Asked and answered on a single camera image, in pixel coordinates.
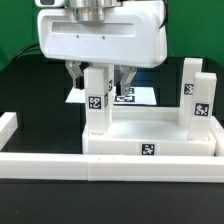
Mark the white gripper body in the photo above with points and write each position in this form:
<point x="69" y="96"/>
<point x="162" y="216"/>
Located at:
<point x="121" y="33"/>

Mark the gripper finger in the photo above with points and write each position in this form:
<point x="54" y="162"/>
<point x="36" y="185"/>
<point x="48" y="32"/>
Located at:
<point x="128" y="73"/>
<point x="73" y="68"/>

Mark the white desk top tray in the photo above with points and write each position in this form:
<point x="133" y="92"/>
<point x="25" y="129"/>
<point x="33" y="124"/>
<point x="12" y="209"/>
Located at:
<point x="146" y="131"/>

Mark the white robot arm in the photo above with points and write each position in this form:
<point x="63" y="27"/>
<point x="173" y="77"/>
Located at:
<point x="128" y="33"/>

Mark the fiducial marker board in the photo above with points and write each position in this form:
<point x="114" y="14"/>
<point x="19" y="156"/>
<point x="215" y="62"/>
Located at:
<point x="137" y="96"/>

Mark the white left fence block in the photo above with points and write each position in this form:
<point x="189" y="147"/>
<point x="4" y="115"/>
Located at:
<point x="8" y="125"/>

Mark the white fence block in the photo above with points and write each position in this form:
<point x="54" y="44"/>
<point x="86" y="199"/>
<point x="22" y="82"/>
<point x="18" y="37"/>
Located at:
<point x="218" y="133"/>
<point x="8" y="125"/>

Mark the white right fence block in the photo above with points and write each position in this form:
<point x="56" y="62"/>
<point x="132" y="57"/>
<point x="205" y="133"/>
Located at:
<point x="218" y="133"/>

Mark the white front fence bar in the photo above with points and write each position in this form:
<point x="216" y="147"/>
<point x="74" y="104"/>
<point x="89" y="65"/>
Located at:
<point x="111" y="167"/>

